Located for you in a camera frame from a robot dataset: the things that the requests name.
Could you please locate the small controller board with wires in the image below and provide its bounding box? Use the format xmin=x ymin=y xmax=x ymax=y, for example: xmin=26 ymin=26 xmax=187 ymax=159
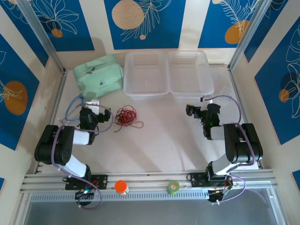
xmin=207 ymin=185 xmax=234 ymax=206
xmin=75 ymin=187 xmax=96 ymax=200

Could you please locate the grey metal sheet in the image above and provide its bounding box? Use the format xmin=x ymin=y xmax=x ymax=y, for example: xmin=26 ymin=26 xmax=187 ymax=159
xmin=14 ymin=199 xmax=289 ymax=225

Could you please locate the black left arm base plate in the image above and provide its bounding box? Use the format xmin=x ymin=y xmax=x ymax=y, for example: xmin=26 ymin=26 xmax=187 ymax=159
xmin=65 ymin=174 xmax=108 ymax=190

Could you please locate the clear plastic pill box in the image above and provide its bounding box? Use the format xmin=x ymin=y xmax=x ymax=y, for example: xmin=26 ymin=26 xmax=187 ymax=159
xmin=217 ymin=86 xmax=233 ymax=105

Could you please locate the slotted grey cable duct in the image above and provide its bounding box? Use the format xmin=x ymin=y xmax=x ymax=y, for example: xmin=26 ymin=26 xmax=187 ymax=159
xmin=28 ymin=191 xmax=278 ymax=203

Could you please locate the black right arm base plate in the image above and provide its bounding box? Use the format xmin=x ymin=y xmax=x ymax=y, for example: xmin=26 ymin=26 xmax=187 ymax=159
xmin=188 ymin=172 xmax=234 ymax=188

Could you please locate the mint green zip pouch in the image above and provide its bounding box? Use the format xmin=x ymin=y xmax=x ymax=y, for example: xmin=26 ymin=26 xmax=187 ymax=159
xmin=73 ymin=54 xmax=124 ymax=103

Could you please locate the white perforated plastic basket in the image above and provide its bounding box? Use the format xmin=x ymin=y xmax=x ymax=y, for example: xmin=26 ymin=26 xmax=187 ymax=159
xmin=166 ymin=51 xmax=215 ymax=99
xmin=123 ymin=52 xmax=170 ymax=100

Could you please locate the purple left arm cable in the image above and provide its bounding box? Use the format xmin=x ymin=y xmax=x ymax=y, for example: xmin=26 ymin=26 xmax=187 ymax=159
xmin=51 ymin=104 xmax=115 ymax=210

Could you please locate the aluminium front rail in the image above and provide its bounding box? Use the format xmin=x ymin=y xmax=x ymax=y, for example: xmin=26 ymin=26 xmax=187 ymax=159
xmin=20 ymin=170 xmax=279 ymax=193

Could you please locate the orange lid bottle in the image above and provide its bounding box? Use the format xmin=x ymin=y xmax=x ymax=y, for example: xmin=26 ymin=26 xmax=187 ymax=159
xmin=114 ymin=180 xmax=129 ymax=196

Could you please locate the blue stethoscope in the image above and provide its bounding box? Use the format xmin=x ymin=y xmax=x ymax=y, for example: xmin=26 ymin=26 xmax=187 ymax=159
xmin=57 ymin=93 xmax=83 ymax=125

